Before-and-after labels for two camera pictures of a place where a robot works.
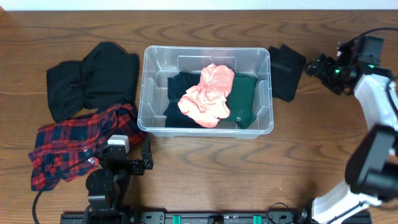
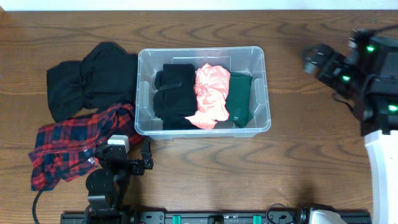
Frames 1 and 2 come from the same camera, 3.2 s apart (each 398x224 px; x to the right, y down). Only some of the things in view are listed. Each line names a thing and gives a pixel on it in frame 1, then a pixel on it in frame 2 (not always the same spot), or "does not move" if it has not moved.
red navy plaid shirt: (64, 150) does not move
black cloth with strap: (286, 66) → (175, 96)
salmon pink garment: (206, 102) does not move
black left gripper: (137, 166) does not move
